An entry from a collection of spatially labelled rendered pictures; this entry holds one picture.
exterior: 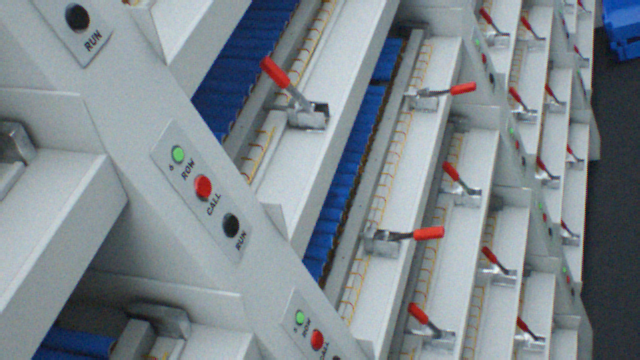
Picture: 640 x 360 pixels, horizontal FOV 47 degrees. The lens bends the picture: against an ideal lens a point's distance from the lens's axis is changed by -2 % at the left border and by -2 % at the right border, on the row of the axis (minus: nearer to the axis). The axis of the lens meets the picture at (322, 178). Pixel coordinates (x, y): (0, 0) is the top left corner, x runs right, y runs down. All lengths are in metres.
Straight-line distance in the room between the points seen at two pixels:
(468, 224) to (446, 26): 0.31
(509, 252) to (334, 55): 0.63
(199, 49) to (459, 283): 0.61
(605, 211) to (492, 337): 0.96
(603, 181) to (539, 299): 0.76
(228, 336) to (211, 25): 0.25
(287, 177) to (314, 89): 0.14
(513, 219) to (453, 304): 0.40
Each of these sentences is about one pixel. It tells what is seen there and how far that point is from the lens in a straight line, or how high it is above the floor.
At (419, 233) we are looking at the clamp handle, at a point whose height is 0.97.
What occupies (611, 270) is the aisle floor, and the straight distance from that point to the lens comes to 2.02.
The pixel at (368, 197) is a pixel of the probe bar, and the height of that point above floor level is 0.98.
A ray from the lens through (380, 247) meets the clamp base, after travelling 0.88.
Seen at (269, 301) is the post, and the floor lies 1.13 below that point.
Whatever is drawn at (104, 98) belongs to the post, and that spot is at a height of 1.36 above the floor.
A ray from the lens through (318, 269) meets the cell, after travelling 0.86.
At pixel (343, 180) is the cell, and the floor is 0.98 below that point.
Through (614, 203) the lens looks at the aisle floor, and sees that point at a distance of 2.18.
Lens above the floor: 1.54
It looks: 34 degrees down
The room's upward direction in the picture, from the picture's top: 31 degrees counter-clockwise
